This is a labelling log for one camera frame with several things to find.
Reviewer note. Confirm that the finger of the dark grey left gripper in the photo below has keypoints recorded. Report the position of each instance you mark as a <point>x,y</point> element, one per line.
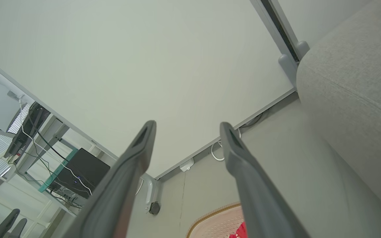
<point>19,228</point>
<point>3,224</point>

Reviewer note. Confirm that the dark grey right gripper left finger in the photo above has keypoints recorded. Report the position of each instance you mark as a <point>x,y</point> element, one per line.
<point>117,191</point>

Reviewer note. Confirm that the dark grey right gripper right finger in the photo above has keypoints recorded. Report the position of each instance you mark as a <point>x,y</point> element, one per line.
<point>256,198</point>

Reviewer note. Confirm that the red cloth item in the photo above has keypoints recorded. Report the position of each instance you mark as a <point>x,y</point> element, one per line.
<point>241,232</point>

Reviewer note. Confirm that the grey fabric sofa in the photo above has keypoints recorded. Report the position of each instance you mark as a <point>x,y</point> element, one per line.
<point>359,99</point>

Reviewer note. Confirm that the grey partition foot with caster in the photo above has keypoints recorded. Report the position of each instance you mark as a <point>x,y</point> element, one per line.
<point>150,195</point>

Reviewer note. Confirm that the black computer tower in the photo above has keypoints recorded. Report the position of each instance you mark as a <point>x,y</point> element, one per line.
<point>84,172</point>

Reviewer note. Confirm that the pink plastic laundry basket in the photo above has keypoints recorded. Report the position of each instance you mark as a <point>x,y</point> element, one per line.
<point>215,223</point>

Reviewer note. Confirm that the green glass shelf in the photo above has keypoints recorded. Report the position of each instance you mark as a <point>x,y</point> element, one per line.
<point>56,172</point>

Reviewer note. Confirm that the white power adapter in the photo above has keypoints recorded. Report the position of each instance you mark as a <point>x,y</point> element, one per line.
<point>187,164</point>

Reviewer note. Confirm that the black monitor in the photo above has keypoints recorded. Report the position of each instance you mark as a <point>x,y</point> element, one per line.
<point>28,129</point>

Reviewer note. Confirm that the white partition panel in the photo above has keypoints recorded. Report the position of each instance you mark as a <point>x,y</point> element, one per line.
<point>144,66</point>

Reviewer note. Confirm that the white frame desk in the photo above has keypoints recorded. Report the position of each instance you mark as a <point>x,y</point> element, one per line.
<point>41,145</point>

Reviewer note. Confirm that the grey partition post black slot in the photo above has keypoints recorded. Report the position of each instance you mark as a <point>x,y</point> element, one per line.
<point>284,36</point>

